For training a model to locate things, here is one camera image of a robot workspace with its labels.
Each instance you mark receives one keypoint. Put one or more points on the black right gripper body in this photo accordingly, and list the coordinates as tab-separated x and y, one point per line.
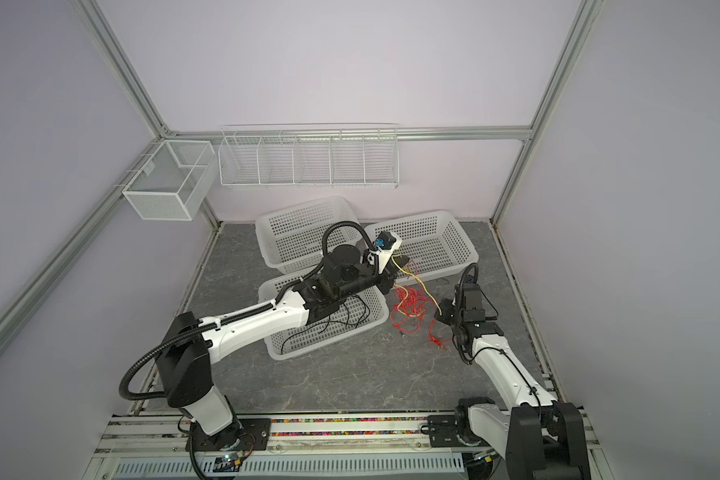
448	311

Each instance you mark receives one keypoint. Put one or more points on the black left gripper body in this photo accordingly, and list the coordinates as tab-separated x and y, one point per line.
383	280

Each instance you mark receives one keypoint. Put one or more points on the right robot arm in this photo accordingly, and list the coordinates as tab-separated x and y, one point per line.
533	434

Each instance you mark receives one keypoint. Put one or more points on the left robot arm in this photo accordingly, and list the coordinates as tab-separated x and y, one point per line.
179	369

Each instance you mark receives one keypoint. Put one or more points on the white basket front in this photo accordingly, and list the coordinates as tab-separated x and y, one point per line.
358	314

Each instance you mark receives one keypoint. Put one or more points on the white basket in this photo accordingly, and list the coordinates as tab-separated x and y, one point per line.
290	239
435	243
358	314

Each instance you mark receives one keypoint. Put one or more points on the white basket back right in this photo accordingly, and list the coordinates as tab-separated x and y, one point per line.
435	243

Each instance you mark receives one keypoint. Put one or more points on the white basket back left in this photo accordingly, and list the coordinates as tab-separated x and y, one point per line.
290	239

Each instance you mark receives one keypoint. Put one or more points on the green circuit board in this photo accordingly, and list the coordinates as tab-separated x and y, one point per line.
227	464

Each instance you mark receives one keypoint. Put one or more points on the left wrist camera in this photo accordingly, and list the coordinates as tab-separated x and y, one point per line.
385	244

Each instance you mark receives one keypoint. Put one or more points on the wire mesh wall shelf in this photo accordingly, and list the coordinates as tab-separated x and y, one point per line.
311	154

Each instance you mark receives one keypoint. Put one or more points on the white vented cable duct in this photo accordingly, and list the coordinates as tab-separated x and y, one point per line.
298	466

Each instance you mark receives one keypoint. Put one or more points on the white mesh wall box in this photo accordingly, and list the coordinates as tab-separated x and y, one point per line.
174	180

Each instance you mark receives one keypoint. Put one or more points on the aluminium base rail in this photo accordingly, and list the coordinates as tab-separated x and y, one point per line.
363	433

